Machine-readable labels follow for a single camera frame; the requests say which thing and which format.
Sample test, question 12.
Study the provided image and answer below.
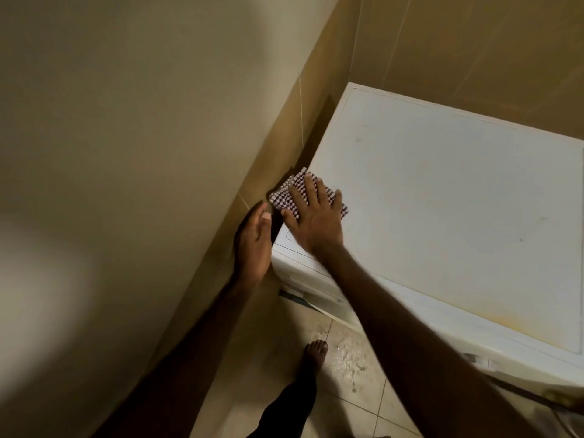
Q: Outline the person's right hand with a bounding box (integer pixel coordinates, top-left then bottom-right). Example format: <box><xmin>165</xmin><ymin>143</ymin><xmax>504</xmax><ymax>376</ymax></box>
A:
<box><xmin>281</xmin><ymin>173</ymin><xmax>344</xmax><ymax>257</ymax></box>

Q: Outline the person's left hand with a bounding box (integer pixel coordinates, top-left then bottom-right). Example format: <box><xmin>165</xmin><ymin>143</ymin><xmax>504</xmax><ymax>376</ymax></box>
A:
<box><xmin>233</xmin><ymin>201</ymin><xmax>274</xmax><ymax>288</ymax></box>

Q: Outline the red white checkered cloth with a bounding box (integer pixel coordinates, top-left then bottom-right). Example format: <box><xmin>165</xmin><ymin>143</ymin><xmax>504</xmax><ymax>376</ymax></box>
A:
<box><xmin>268</xmin><ymin>167</ymin><xmax>349</xmax><ymax>220</ymax></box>

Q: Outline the person's right forearm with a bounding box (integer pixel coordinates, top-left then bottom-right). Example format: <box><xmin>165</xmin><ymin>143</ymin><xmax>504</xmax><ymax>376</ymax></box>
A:
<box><xmin>315</xmin><ymin>244</ymin><xmax>548</xmax><ymax>438</ymax></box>

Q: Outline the person's left forearm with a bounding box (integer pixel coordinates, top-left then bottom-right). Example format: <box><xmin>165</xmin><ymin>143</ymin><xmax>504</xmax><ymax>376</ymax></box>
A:
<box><xmin>91</xmin><ymin>274</ymin><xmax>257</xmax><ymax>438</ymax></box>

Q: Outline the white washing machine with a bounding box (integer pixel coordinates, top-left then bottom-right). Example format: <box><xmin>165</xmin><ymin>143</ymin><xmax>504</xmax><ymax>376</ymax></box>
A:
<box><xmin>271</xmin><ymin>82</ymin><xmax>584</xmax><ymax>438</ymax></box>

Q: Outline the person's foot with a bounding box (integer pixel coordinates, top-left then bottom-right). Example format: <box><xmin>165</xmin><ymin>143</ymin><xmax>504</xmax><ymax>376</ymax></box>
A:
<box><xmin>299</xmin><ymin>340</ymin><xmax>329</xmax><ymax>384</ymax></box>

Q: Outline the person's black trouser leg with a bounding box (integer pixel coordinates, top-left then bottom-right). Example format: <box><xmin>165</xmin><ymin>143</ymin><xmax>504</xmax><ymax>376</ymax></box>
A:
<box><xmin>246</xmin><ymin>376</ymin><xmax>318</xmax><ymax>438</ymax></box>

